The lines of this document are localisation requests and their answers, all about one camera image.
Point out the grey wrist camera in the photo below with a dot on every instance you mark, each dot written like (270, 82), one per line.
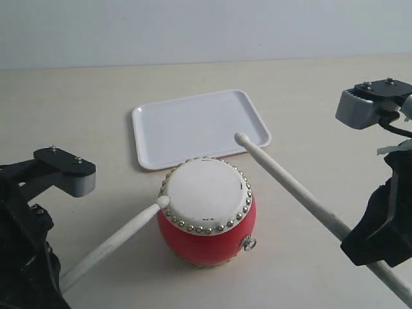
(369, 103)
(76, 175)

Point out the white wooden drumstick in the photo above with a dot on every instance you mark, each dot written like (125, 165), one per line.
(111, 244)
(328, 219)

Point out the red small drum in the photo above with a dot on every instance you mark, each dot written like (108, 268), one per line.
(211, 213)

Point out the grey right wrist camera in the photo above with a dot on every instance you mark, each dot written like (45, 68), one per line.
(369, 103)

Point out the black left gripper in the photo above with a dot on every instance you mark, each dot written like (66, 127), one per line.
(29, 269)

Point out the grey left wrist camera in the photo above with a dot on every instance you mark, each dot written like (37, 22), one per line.
(76, 175)

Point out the white plastic tray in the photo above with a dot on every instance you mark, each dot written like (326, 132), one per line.
(170, 131)

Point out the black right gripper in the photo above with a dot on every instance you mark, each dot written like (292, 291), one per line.
(384, 231)

